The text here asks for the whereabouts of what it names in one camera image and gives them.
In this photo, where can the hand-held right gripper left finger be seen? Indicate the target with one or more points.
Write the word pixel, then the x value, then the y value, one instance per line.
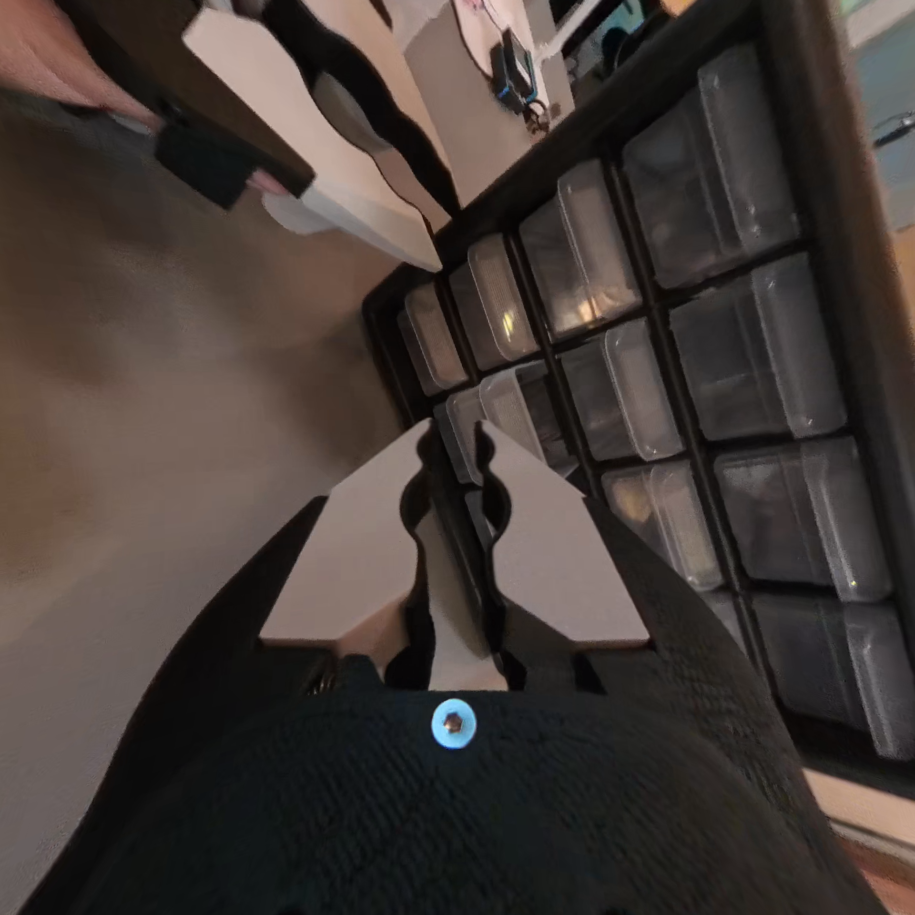
pixel 343 565

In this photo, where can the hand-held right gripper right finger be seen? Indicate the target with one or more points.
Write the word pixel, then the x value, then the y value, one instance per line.
pixel 565 572

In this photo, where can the black drawer cabinet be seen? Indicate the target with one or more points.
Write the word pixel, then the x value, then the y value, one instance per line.
pixel 822 143

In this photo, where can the rows of clear cabinet drawers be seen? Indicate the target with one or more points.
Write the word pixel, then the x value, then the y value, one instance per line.
pixel 750 343

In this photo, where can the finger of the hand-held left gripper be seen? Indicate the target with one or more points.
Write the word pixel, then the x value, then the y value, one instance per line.
pixel 286 114

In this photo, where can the black blue electronic device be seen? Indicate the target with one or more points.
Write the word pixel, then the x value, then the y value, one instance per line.
pixel 518 71

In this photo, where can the person's left hand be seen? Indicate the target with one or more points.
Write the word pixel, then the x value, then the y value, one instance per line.
pixel 57 57

